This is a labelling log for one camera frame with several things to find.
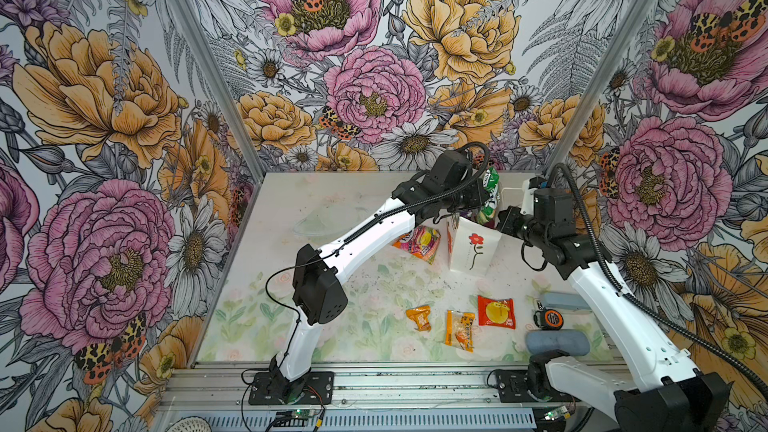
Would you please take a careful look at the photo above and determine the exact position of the green white snack bag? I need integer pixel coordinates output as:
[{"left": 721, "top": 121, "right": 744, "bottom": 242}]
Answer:
[{"left": 476, "top": 166, "right": 500, "bottom": 225}]

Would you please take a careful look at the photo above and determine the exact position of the white floral paper bag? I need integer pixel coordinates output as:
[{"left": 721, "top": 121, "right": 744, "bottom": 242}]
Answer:
[{"left": 447, "top": 186, "right": 522, "bottom": 277}]

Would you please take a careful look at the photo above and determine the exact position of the orange red candy bag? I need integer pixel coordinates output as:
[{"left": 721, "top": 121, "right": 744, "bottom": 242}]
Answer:
[{"left": 392, "top": 226, "right": 441, "bottom": 264}]

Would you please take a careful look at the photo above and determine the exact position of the small orange candy packet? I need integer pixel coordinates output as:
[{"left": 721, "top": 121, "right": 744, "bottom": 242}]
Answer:
[{"left": 405, "top": 305, "right": 432, "bottom": 332}]

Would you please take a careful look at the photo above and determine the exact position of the orange yellow snack packet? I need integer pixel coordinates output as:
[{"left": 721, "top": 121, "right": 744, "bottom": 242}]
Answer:
[{"left": 444, "top": 310, "right": 475, "bottom": 353}]

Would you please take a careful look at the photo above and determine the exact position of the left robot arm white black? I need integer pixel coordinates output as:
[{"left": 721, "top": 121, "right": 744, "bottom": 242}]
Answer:
[{"left": 265, "top": 142, "right": 490, "bottom": 403}]

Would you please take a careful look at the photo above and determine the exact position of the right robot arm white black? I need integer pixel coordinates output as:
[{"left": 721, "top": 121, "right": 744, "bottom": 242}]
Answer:
[{"left": 497, "top": 186, "right": 730, "bottom": 431}]

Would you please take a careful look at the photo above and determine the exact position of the black orange tape measure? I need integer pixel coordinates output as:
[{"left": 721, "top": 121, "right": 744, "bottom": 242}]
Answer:
[{"left": 533, "top": 308, "right": 564, "bottom": 331}]

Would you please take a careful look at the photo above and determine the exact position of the red yellow snack packet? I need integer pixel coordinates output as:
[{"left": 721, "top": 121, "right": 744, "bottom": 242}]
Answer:
[{"left": 477, "top": 295, "right": 516, "bottom": 330}]

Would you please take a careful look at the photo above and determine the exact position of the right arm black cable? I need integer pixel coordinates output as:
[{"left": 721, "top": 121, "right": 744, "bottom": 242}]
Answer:
[{"left": 544, "top": 162, "right": 768, "bottom": 400}]

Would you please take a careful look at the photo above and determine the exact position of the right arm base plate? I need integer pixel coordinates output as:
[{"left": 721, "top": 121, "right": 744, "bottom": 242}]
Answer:
[{"left": 486, "top": 369, "right": 579, "bottom": 404}]

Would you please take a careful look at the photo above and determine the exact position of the aluminium rail frame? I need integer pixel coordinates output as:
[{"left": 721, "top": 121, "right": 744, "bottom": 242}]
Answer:
[{"left": 150, "top": 363, "right": 636, "bottom": 431}]

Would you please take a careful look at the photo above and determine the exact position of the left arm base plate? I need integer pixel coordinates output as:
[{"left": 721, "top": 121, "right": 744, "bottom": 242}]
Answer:
[{"left": 247, "top": 371, "right": 335, "bottom": 406}]

